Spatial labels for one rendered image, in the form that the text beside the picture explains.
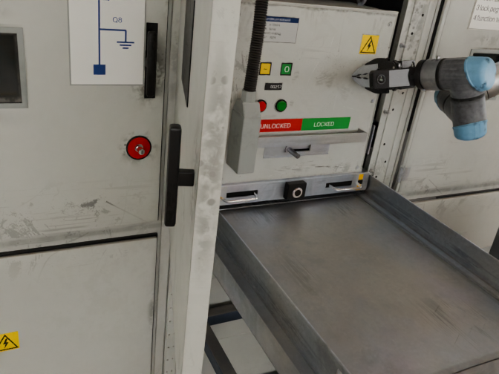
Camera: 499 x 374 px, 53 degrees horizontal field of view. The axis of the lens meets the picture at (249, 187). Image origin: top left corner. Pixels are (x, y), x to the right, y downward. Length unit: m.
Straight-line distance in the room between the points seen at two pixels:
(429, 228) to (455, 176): 0.46
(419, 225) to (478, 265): 0.20
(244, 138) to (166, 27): 0.30
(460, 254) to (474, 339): 0.30
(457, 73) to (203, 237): 0.78
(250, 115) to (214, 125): 0.59
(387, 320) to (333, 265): 0.20
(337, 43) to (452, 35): 0.38
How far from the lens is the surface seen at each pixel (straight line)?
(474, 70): 1.22
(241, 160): 1.20
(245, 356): 1.78
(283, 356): 0.96
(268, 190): 1.40
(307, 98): 1.36
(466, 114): 1.27
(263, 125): 1.32
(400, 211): 1.51
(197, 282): 0.68
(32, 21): 1.09
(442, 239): 1.41
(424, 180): 1.76
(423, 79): 1.28
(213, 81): 0.57
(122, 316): 1.45
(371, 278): 1.21
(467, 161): 1.87
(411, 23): 1.52
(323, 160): 1.47
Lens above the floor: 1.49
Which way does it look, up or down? 25 degrees down
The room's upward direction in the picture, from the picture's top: 8 degrees clockwise
